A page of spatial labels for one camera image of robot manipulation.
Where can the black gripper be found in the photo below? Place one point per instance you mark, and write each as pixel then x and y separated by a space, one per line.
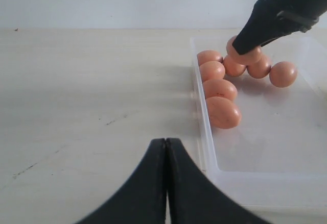
pixel 273 19

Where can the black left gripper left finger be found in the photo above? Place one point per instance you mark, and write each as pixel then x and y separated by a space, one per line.
pixel 142 198

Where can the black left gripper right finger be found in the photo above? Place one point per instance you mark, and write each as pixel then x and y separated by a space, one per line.
pixel 193 198

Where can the brown egg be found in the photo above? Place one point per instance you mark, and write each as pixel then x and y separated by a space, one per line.
pixel 223 113
pixel 261 68
pixel 283 74
pixel 212 70
pixel 246 59
pixel 233 68
pixel 221 88
pixel 209 55

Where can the clear plastic tray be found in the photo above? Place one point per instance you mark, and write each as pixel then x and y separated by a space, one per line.
pixel 276 157

